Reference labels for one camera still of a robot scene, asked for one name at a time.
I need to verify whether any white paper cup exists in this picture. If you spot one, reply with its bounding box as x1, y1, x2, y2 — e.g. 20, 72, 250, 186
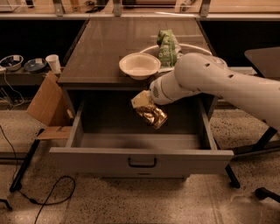
45, 54, 61, 74

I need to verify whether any brown cardboard box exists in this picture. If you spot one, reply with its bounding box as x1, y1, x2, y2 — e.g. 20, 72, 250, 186
26, 72, 73, 140

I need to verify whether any white bowl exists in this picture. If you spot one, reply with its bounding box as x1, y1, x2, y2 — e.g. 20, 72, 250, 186
119, 52, 161, 81

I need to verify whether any open grey top drawer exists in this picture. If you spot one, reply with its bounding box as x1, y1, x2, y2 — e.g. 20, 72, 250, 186
50, 91, 234, 179

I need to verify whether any blue bowl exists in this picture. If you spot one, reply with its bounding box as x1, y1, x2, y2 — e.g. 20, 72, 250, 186
24, 58, 46, 73
0, 54, 24, 72

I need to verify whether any grey drawer cabinet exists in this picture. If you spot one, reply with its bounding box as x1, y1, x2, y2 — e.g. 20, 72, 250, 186
57, 17, 227, 121

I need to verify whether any blue bowl left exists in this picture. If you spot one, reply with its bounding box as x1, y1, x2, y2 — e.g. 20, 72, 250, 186
0, 54, 24, 72

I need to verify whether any black drawer handle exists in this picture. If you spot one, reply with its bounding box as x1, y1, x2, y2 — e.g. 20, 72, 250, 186
128, 157, 158, 169

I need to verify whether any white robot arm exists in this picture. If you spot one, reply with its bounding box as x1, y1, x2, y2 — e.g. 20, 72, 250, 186
131, 52, 280, 130

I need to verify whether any black stand frame right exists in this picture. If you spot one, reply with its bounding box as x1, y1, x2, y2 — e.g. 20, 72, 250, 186
225, 127, 280, 188

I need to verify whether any crinkled gold snack bag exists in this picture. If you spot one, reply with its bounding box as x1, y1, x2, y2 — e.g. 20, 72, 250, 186
136, 104, 167, 129

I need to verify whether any black stand leg left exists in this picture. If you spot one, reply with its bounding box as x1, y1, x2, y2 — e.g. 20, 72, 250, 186
10, 139, 40, 193

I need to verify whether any green chip bag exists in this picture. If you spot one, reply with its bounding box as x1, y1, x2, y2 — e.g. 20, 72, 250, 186
157, 30, 183, 68

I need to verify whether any blue bowl right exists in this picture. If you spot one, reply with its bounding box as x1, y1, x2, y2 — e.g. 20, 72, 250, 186
24, 58, 46, 73

